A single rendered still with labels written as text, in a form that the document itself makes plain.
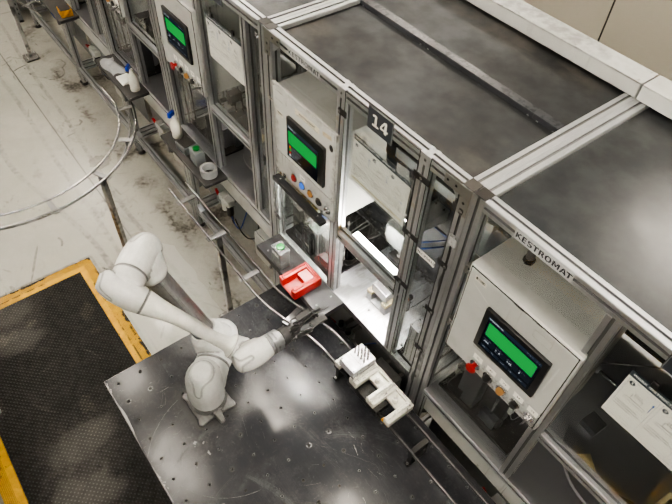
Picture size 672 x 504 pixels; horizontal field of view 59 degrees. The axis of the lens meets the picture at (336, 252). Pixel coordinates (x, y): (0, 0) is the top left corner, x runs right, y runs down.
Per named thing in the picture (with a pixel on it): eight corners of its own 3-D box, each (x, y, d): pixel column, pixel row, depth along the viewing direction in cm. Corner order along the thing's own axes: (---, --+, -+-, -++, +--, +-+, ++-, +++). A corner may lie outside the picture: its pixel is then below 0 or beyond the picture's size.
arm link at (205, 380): (183, 408, 259) (175, 385, 243) (197, 372, 271) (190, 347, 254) (219, 415, 258) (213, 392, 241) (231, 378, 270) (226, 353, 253)
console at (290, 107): (271, 170, 267) (266, 82, 232) (322, 146, 279) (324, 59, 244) (327, 226, 247) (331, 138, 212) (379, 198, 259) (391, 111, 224)
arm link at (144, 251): (206, 374, 272) (220, 334, 286) (236, 373, 265) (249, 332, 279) (100, 267, 220) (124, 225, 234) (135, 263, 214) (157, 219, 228)
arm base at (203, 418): (205, 435, 258) (204, 429, 254) (181, 397, 269) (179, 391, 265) (241, 411, 266) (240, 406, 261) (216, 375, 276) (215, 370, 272)
